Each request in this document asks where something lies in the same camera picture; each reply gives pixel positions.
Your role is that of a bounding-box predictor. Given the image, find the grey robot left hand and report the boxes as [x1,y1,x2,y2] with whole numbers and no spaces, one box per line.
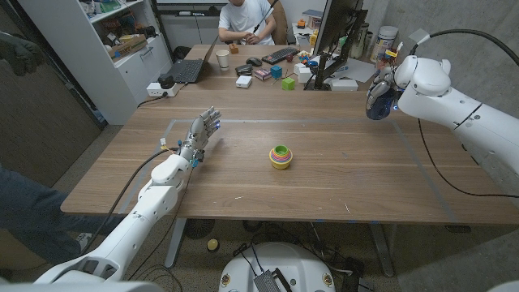
[176,105,222,163]

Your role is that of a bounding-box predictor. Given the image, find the dark blue mug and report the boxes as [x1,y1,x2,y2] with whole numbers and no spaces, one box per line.
[365,87,401,121]

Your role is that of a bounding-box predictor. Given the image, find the white paper cup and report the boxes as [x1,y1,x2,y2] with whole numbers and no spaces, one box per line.
[215,49,230,72]

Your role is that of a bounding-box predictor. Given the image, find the colourful stacking cups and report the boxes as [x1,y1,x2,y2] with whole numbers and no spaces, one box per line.
[268,144,294,170]

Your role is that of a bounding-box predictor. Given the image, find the clear plastic cup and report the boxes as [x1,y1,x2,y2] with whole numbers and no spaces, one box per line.
[375,54,391,77]

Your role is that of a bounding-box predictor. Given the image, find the person's black gloved hand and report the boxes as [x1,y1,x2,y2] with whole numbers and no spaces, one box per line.
[0,32,44,77]

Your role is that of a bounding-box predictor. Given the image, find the white power strip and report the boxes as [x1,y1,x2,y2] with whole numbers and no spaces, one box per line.
[146,81,180,98]

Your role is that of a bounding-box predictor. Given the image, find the black power adapter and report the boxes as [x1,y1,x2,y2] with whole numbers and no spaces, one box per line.
[157,73,176,90]

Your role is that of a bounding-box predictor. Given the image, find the black laptop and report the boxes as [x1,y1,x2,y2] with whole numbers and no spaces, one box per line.
[165,34,221,84]

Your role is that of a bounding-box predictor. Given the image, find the black round fan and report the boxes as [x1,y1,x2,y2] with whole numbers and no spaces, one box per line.
[184,218,216,240]

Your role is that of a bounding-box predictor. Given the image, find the white shelf cabinet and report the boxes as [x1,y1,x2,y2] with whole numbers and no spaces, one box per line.
[18,0,174,126]

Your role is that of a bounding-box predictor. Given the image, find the cardboard box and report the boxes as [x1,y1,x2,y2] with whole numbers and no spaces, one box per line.
[108,34,148,62]

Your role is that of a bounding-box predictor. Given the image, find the black keyboard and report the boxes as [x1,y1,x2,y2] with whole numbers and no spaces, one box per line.
[261,46,300,66]

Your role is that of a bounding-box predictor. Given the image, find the grey table leg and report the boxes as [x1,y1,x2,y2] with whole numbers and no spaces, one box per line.
[164,217,187,269]
[370,223,397,278]

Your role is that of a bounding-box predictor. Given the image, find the seated person white shirt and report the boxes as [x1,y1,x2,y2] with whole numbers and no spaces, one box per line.
[217,0,278,46]

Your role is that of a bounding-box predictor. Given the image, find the black grabber stick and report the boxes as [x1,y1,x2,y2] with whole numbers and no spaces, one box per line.
[252,0,279,34]

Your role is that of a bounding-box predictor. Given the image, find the brown chair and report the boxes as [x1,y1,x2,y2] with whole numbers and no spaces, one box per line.
[270,0,289,45]

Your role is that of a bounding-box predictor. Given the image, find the flat white box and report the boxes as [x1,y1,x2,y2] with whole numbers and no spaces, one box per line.
[330,78,359,92]

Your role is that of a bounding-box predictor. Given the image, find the white robot torso base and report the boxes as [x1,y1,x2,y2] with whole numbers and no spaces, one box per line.
[218,242,337,292]

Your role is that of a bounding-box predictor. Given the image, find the white sneaker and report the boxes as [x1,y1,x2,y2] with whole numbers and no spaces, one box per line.
[75,231,93,253]

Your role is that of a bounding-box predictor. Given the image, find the white paper sheet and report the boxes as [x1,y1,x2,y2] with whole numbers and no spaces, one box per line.
[324,56,376,84]

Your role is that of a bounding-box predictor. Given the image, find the black computer monitor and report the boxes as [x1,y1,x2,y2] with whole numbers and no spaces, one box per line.
[312,0,365,57]

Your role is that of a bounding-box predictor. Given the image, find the standing person blue trousers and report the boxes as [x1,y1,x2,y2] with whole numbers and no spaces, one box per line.
[0,165,127,265]

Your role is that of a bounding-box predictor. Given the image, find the white canister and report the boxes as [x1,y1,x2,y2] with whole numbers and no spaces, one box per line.
[371,25,400,64]

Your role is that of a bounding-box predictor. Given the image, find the tan seat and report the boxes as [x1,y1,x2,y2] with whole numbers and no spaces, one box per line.
[0,229,40,272]

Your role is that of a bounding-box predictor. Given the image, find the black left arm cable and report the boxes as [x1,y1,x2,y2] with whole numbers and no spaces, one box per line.
[79,146,182,260]

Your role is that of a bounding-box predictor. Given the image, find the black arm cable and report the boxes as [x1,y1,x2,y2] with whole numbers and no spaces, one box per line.
[408,28,519,200]
[79,146,182,260]

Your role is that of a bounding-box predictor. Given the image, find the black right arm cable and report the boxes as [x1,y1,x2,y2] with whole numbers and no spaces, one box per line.
[408,28,519,200]

